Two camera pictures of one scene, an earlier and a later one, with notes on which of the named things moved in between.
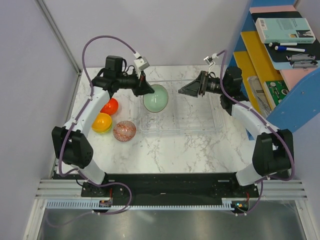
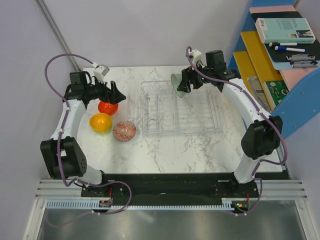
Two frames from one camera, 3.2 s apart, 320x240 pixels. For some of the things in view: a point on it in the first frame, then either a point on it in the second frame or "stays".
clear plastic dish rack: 184,113 stays
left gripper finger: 146,89 to 114,95
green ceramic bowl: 156,102 to 176,79
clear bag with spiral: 260,96 stays
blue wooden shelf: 279,56 stays
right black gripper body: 208,84 to 197,79
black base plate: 174,186 stays
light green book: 279,30 stays
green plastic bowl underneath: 103,132 stays
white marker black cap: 283,44 stays
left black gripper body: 133,82 to 100,91
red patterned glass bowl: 124,131 stays
